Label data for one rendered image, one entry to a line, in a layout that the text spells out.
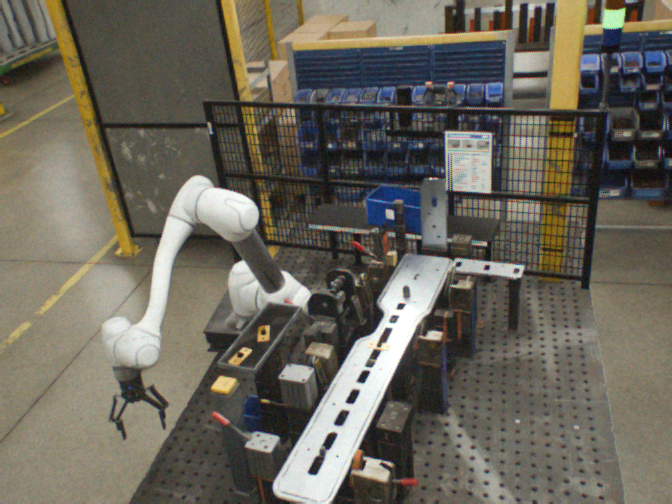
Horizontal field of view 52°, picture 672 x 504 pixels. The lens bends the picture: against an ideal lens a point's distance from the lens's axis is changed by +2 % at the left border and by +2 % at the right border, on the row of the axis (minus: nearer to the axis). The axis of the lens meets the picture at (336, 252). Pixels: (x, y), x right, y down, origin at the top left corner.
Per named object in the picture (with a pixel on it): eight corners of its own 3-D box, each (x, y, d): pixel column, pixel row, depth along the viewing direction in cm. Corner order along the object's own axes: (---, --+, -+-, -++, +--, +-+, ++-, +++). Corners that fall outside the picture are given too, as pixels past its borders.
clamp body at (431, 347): (446, 419, 255) (444, 344, 238) (414, 412, 260) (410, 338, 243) (452, 402, 262) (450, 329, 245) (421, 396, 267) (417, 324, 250)
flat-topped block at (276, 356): (284, 445, 252) (266, 347, 229) (264, 440, 254) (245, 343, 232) (295, 426, 259) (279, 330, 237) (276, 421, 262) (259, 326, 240)
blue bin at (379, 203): (424, 234, 311) (423, 208, 304) (366, 223, 326) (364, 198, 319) (439, 218, 322) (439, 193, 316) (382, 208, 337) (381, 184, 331)
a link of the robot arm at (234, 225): (281, 288, 303) (323, 301, 293) (263, 319, 296) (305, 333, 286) (209, 175, 243) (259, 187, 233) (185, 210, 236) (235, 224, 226)
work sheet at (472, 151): (492, 195, 312) (494, 130, 297) (444, 192, 320) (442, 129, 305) (493, 193, 314) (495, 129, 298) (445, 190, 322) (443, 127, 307)
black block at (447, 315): (456, 381, 273) (455, 321, 258) (430, 376, 277) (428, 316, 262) (461, 368, 279) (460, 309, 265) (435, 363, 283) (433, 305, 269)
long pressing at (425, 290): (337, 514, 188) (337, 510, 187) (264, 494, 196) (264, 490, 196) (455, 260, 297) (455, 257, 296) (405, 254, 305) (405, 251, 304)
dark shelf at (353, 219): (491, 247, 301) (491, 241, 299) (305, 228, 334) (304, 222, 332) (500, 224, 318) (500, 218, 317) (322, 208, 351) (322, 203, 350)
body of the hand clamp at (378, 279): (387, 336, 302) (382, 268, 284) (373, 333, 304) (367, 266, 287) (391, 328, 306) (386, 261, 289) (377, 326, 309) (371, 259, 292)
